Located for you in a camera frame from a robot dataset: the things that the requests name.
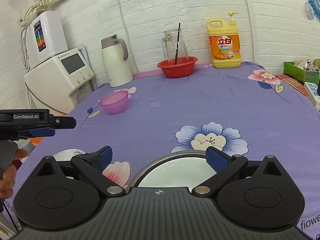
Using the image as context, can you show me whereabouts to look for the large white rimmed plate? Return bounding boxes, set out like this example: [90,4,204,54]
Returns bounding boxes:
[53,149,85,161]

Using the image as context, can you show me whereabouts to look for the white red patterned bowl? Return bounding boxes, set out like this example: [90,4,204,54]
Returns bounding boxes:
[138,157,216,190]

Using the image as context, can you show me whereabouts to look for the stainless steel bowl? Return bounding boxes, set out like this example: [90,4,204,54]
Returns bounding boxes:
[126,150,206,192]

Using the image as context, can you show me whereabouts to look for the pink plastic bowl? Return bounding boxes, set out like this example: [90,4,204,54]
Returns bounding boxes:
[98,90,129,115]

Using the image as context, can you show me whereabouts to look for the person's left hand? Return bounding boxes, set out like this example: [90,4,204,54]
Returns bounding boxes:
[0,148,29,199]

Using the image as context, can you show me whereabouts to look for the orange plastic basin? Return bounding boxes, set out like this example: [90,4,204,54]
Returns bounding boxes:
[27,113,66,146]

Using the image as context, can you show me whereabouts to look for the white countertop water dispenser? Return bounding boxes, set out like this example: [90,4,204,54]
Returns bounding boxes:
[24,46,97,115]

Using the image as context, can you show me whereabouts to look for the purple floral tablecloth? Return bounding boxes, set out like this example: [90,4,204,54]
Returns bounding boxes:
[14,63,319,239]

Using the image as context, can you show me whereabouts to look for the white water purifier unit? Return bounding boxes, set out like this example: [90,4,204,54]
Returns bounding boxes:
[22,11,68,69]

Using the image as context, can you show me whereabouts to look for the white thermos jug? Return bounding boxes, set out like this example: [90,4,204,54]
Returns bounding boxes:
[101,34,133,87]

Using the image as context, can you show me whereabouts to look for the red plastic colander basket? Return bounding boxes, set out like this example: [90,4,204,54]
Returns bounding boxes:
[157,56,198,78]

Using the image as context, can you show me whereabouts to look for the white power strip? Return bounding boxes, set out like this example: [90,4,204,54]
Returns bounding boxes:
[304,82,320,111]

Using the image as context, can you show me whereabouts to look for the green storage box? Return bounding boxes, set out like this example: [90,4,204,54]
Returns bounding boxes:
[284,62,319,84]

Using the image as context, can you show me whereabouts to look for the potted green plant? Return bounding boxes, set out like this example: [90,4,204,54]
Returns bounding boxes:
[24,0,50,20]

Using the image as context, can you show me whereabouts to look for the yellow detergent bottle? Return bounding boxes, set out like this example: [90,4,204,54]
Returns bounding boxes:
[207,12,241,68]

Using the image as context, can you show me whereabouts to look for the black stirring stick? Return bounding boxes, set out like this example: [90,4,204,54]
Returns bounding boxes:
[174,22,181,65]

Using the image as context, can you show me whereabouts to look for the clear glass pitcher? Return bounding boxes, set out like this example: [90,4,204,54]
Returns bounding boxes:
[161,29,189,61]

